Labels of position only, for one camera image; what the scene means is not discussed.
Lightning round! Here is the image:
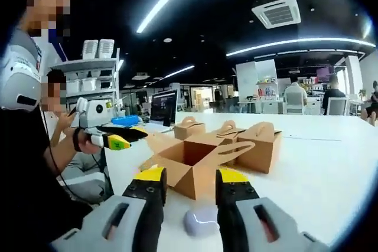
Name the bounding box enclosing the ceiling air conditioner unit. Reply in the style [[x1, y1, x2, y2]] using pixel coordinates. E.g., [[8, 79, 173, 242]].
[[251, 0, 302, 30]]

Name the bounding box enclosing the stack of white bins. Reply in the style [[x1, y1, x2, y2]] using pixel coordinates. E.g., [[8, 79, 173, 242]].
[[82, 39, 99, 60], [97, 38, 116, 59]]

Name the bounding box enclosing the pale purple rounded item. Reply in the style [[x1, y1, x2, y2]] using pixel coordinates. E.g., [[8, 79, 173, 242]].
[[183, 208, 221, 238]]

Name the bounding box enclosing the display shelf with bottles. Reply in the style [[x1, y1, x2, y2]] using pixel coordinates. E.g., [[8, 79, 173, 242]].
[[255, 77, 281, 103]]

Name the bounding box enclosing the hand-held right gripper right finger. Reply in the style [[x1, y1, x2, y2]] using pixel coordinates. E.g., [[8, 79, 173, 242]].
[[214, 168, 331, 252]]

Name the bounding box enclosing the purple wall screen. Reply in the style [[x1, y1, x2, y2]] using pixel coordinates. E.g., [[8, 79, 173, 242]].
[[315, 67, 335, 82]]

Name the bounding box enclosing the blue tray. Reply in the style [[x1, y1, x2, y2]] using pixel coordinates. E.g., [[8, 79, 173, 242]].
[[111, 114, 142, 127]]

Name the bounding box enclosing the person's black clothing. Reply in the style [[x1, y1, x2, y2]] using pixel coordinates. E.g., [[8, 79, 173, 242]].
[[0, 106, 93, 252]]

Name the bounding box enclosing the silver laptop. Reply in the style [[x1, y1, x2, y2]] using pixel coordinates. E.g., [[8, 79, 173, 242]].
[[141, 89, 179, 134]]

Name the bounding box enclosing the blue lanyard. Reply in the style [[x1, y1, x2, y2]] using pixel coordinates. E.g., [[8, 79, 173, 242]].
[[48, 29, 71, 61]]

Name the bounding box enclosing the white chest-worn device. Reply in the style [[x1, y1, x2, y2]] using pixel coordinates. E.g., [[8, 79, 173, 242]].
[[0, 29, 43, 113]]

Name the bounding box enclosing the short ceiling light strip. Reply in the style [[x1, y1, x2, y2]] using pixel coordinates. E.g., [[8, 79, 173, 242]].
[[163, 64, 196, 81]]

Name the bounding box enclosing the white storage bin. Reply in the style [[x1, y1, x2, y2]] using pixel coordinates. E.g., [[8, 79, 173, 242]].
[[81, 77, 99, 92], [66, 78, 83, 94]]

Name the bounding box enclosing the white shelf rack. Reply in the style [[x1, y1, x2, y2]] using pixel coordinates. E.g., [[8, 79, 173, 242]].
[[48, 56, 121, 123]]

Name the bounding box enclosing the person's left hand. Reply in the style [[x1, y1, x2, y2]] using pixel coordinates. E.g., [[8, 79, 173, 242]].
[[79, 129, 103, 156]]

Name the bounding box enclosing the black cable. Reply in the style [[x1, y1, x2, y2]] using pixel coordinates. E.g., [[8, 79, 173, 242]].
[[43, 110, 89, 202]]

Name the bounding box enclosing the curved ceiling light strip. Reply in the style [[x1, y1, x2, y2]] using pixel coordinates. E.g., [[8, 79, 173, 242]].
[[136, 0, 212, 34], [226, 37, 377, 57]]

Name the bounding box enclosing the white mesh office chair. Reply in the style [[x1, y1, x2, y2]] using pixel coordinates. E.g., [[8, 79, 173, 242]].
[[284, 90, 307, 115], [325, 97, 350, 116]]

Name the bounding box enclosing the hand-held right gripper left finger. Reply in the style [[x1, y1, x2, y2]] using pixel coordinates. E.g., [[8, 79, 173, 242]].
[[51, 167, 168, 252]]

